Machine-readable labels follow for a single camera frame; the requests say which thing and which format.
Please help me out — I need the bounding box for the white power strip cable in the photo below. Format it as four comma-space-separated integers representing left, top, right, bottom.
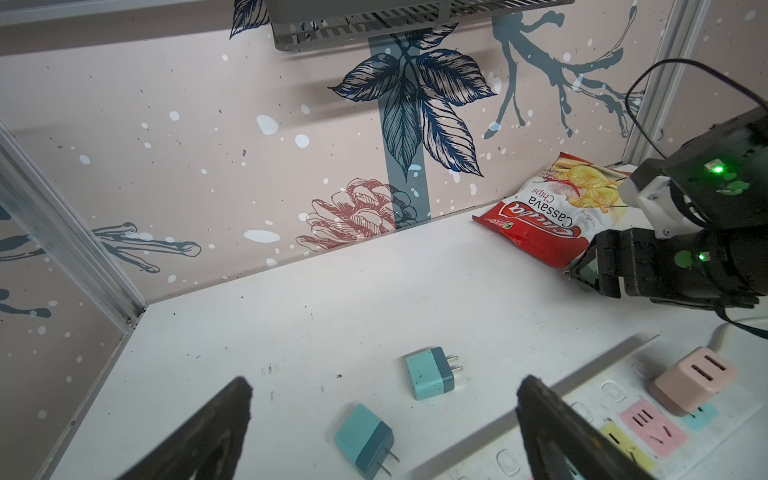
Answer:
710, 302, 768, 355

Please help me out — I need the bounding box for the black hanging wire basket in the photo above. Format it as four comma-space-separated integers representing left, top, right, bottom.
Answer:
263, 0, 563, 52

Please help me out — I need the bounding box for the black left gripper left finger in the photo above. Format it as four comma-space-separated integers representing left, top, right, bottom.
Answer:
120, 376, 253, 480

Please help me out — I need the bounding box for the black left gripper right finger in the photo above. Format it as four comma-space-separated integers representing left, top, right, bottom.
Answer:
516, 375, 651, 480

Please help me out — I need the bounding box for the pink usb charger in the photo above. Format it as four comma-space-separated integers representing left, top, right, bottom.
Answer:
648, 347, 739, 417

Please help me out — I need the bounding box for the white long power strip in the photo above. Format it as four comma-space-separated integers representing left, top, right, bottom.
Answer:
431, 335, 768, 480

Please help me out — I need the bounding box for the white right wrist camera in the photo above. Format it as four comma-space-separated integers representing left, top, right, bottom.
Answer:
618, 159, 700, 240

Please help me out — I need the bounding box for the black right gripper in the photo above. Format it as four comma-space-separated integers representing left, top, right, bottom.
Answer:
566, 227, 767, 309

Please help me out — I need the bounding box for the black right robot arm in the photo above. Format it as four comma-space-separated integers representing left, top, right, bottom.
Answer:
568, 108, 767, 311

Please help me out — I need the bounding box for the teal usb charger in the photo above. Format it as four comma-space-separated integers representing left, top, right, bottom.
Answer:
405, 347, 463, 401
333, 403, 400, 480

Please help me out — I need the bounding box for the red cassava chips bag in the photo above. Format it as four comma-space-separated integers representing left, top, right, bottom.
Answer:
473, 152, 634, 270

